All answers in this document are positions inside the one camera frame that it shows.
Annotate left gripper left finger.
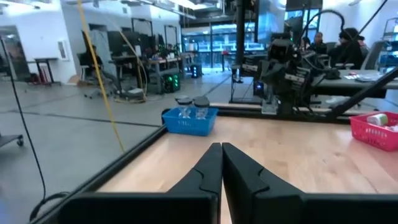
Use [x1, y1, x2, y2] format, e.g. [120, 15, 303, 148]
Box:
[57, 142, 223, 224]

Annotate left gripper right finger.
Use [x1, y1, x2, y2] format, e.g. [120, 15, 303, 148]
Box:
[222, 142, 398, 224]

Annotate green wall charger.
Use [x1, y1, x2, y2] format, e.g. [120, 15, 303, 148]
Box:
[366, 113, 389, 127]

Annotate grey office chair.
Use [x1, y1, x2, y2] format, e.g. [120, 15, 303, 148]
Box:
[360, 40, 389, 71]

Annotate blue plastic basket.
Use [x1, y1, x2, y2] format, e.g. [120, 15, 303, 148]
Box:
[161, 107, 219, 137]

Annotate red plastic basket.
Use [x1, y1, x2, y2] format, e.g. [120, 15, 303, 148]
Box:
[349, 111, 398, 152]

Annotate black equipment box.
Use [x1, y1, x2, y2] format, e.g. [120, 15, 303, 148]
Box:
[253, 80, 266, 97]

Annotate computer with green lights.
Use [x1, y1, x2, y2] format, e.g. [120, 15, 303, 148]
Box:
[163, 73, 181, 93]

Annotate grey work table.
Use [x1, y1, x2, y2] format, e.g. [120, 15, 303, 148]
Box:
[312, 68, 398, 99]

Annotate black wheeled cart base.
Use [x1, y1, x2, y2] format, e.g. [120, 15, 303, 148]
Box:
[0, 133, 25, 149]

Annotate computer with blue lights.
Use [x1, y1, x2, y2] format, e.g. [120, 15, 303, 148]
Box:
[190, 63, 203, 79]

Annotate person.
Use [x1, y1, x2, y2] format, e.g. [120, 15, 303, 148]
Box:
[328, 27, 369, 70]
[82, 45, 108, 85]
[310, 31, 329, 54]

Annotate small black side table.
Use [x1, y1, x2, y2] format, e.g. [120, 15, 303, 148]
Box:
[33, 57, 62, 85]

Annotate black building pillar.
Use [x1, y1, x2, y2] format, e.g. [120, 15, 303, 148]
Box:
[235, 0, 247, 67]

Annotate black table frame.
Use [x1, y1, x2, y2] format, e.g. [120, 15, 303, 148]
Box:
[29, 67, 398, 224]

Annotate thin black hanging cable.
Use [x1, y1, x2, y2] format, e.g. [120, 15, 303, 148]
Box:
[0, 35, 71, 222]

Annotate yellow cable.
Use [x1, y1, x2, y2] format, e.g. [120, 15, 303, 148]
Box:
[76, 0, 126, 154]

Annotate white wall box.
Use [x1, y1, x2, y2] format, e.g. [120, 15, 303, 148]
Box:
[57, 40, 71, 62]

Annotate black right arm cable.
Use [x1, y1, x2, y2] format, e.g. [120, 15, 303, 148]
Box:
[297, 9, 346, 43]

